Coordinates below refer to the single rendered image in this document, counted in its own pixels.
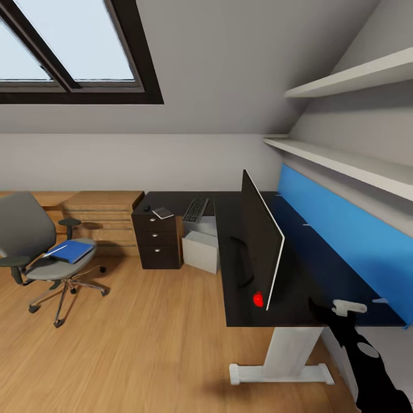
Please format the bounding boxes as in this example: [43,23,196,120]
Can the swivel chair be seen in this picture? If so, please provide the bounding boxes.
[0,191,107,328]

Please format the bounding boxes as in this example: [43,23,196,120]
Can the monitor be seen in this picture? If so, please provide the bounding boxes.
[231,170,285,310]

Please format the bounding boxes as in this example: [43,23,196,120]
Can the keyboard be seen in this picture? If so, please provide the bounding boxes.
[182,198,209,224]

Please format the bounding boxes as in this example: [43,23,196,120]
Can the notebook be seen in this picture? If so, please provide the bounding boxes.
[153,207,173,219]

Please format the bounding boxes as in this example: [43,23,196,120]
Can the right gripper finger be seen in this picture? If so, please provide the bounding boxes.
[308,297,317,314]

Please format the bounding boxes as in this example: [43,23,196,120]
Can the folder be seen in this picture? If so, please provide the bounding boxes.
[44,240,93,264]

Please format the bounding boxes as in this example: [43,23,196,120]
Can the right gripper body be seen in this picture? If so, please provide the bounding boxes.
[315,306,356,335]

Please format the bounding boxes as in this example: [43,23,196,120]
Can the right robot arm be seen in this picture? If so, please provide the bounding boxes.
[308,297,413,413]

